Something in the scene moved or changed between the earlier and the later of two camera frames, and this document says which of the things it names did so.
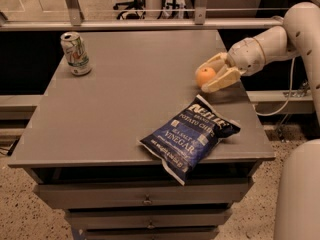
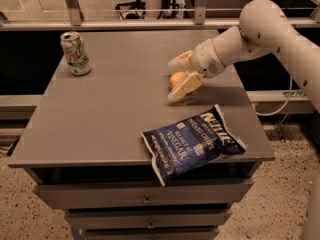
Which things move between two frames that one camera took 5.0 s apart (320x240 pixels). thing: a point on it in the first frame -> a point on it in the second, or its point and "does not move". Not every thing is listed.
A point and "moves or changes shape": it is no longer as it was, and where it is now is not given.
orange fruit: (204, 76) moves or changes shape
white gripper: (246, 56) -> (204, 59)
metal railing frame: (76, 22) does not move
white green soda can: (75, 53) does not move
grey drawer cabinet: (80, 139) does not move
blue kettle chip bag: (185, 141) moves or changes shape
